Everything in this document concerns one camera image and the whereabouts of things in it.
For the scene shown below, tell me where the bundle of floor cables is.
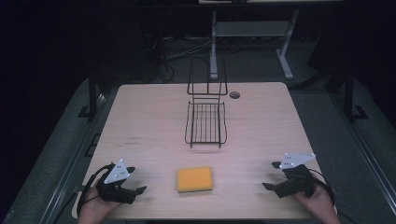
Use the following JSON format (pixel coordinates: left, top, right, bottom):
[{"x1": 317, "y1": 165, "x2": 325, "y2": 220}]
[{"x1": 143, "y1": 33, "x2": 213, "y2": 82}]

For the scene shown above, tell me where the person's left hand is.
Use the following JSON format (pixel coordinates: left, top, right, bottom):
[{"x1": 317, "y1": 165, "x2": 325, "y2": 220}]
[{"x1": 77, "y1": 186, "x2": 123, "y2": 224}]

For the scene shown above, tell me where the grey metal desk frame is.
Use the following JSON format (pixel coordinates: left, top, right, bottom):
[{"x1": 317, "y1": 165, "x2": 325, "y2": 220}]
[{"x1": 209, "y1": 8, "x2": 301, "y2": 80}]

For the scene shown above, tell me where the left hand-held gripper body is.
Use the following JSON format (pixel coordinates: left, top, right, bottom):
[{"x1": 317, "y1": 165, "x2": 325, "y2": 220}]
[{"x1": 95, "y1": 159, "x2": 137, "y2": 205}]

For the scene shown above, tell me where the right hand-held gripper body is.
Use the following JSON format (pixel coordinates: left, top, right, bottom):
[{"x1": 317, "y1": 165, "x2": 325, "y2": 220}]
[{"x1": 272, "y1": 152, "x2": 318, "y2": 199}]

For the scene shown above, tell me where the person's right hand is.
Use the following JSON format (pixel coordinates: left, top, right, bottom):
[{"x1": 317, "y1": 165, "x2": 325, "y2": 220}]
[{"x1": 292, "y1": 182, "x2": 342, "y2": 224}]

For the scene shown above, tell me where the yellow sponge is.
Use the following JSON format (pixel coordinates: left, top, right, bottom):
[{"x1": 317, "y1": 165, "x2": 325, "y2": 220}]
[{"x1": 176, "y1": 165, "x2": 214, "y2": 193}]

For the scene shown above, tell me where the black wire rack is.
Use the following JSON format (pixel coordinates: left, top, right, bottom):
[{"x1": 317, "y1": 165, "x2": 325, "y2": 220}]
[{"x1": 184, "y1": 55, "x2": 229, "y2": 149}]

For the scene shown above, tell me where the black metal stand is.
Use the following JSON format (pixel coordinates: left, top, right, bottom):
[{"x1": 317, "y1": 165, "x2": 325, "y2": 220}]
[
  {"x1": 78, "y1": 68, "x2": 104, "y2": 122},
  {"x1": 342, "y1": 62, "x2": 370, "y2": 123}
]

